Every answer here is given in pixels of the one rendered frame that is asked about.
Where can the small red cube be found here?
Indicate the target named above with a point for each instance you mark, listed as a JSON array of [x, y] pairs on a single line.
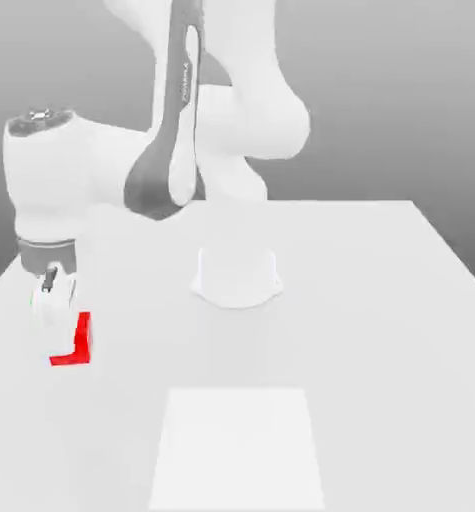
[[82, 340]]

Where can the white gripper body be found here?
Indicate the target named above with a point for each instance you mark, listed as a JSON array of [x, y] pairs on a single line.
[[55, 306]]

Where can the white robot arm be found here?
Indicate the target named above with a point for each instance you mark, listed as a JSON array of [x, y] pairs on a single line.
[[69, 168]]

